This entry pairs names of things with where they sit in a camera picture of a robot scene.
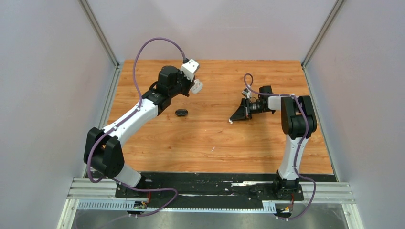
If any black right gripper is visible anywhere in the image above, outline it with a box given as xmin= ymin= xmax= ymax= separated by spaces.
xmin=231 ymin=97 xmax=273 ymax=121

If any white earbud charging case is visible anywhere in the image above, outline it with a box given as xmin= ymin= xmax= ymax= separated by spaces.
xmin=190 ymin=79 xmax=203 ymax=94

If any black earbud charging case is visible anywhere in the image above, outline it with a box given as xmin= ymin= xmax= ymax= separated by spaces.
xmin=175 ymin=109 xmax=189 ymax=117

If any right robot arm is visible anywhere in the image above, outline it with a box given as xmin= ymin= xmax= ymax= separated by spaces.
xmin=229 ymin=85 xmax=317 ymax=199

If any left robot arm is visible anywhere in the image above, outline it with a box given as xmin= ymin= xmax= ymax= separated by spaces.
xmin=84 ymin=60 xmax=203 ymax=197

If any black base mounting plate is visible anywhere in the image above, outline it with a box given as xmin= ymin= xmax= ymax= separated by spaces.
xmin=85 ymin=171 xmax=338 ymax=210

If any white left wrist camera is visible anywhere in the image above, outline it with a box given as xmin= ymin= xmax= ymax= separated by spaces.
xmin=180 ymin=59 xmax=200 ymax=82

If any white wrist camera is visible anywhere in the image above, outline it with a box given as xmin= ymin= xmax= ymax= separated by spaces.
xmin=242 ymin=88 xmax=252 ymax=99
xmin=180 ymin=59 xmax=200 ymax=82

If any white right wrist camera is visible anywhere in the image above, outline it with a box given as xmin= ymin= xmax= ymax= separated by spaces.
xmin=242 ymin=88 xmax=252 ymax=99

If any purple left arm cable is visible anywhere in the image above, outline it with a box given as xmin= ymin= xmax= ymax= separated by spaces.
xmin=86 ymin=37 xmax=188 ymax=218

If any slotted cable duct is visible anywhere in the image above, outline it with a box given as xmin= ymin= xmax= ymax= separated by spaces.
xmin=77 ymin=199 xmax=277 ymax=214

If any left aluminium corner post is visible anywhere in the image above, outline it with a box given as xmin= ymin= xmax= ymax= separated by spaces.
xmin=78 ymin=0 xmax=120 ymax=69

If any aluminium corner post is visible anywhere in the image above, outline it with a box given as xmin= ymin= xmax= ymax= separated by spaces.
xmin=301 ymin=0 xmax=346 ymax=70
xmin=78 ymin=0 xmax=120 ymax=69

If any aluminium frame rail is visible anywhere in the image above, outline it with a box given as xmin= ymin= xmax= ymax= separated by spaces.
xmin=68 ymin=178 xmax=356 ymax=204

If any right aluminium corner post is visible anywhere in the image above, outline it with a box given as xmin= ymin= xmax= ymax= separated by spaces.
xmin=301 ymin=0 xmax=346 ymax=70

